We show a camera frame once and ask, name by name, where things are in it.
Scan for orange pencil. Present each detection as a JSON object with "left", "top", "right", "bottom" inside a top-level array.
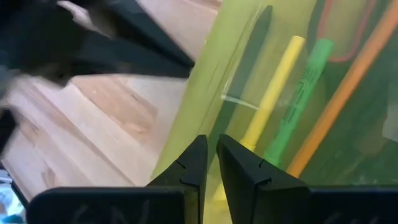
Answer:
[{"left": 285, "top": 0, "right": 398, "bottom": 179}]

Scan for red-handled scissors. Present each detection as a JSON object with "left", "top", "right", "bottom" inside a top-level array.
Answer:
[{"left": 316, "top": 0, "right": 379, "bottom": 63}]

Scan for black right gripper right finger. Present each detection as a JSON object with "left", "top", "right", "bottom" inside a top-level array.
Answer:
[{"left": 216, "top": 133, "right": 312, "bottom": 224}]

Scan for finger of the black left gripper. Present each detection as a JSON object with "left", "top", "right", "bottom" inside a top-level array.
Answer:
[
  {"left": 102, "top": 0, "right": 196, "bottom": 70},
  {"left": 71, "top": 32, "right": 192, "bottom": 79}
]

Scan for yellow highlighter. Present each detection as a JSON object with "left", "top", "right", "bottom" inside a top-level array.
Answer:
[{"left": 239, "top": 35, "right": 307, "bottom": 152}]

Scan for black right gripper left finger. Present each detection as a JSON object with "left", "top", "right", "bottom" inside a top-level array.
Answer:
[{"left": 146, "top": 134, "right": 208, "bottom": 224}]

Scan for green highlighter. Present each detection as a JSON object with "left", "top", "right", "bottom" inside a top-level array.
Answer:
[{"left": 263, "top": 37, "right": 335, "bottom": 166}]

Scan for translucent yellow-green supply box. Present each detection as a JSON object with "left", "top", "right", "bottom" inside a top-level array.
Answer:
[{"left": 151, "top": 0, "right": 398, "bottom": 224}]

